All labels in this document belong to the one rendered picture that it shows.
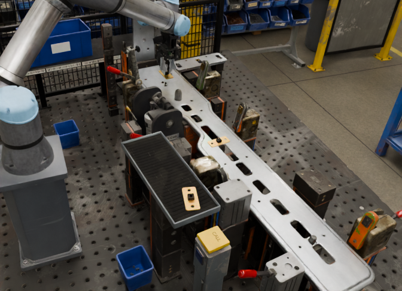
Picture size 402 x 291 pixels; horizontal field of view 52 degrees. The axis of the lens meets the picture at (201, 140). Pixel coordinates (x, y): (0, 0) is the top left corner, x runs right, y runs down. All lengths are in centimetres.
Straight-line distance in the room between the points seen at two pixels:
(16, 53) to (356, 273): 116
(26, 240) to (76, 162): 57
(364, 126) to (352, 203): 193
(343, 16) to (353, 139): 141
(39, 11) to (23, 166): 46
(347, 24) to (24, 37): 364
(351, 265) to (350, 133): 243
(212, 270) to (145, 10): 83
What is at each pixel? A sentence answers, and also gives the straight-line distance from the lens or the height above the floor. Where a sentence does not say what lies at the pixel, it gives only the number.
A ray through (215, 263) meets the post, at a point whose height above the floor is 111.
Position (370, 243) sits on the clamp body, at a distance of 133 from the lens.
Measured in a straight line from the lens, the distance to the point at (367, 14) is 468.
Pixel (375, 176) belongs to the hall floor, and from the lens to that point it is 326.
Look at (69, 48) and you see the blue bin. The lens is 207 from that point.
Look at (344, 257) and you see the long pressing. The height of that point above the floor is 100.
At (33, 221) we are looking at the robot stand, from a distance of 144.
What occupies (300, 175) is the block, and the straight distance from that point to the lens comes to 145.
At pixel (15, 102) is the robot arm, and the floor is 132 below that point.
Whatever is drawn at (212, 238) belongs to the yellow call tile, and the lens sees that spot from 103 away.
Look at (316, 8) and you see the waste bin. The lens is 479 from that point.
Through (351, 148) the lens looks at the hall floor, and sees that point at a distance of 346.
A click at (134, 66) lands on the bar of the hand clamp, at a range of 177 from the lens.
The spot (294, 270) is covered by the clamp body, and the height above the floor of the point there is 106.
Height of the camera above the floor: 196
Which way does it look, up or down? 37 degrees down
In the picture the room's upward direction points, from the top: 4 degrees clockwise
